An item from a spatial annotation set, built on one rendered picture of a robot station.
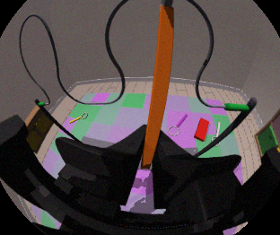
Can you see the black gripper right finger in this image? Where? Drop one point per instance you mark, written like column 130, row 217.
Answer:
column 174, row 169

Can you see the red flat block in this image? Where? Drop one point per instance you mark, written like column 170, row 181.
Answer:
column 202, row 129

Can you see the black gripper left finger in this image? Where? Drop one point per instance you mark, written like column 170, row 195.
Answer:
column 117, row 163

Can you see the grey hoop with orange handle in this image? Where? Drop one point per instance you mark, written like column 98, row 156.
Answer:
column 161, row 79

